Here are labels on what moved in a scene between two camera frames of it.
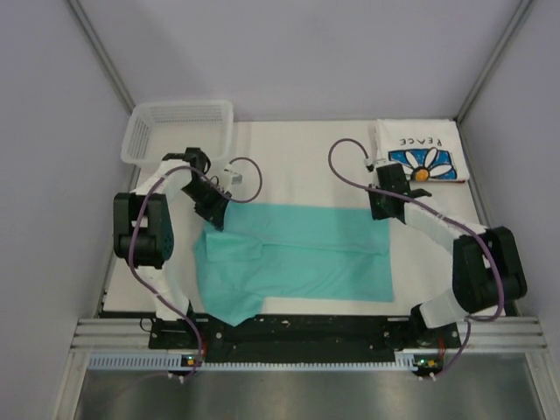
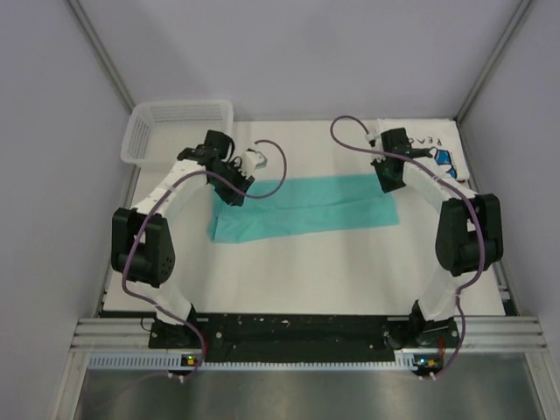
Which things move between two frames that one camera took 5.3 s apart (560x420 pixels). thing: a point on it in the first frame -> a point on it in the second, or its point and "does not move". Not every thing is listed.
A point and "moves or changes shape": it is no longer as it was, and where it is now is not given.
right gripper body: (378, 205) -> (388, 183)
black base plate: (301, 339) does not move
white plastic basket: (171, 127) does not move
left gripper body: (208, 198) -> (234, 173)
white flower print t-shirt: (430, 149) does not move
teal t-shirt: (273, 252) moves or changes shape
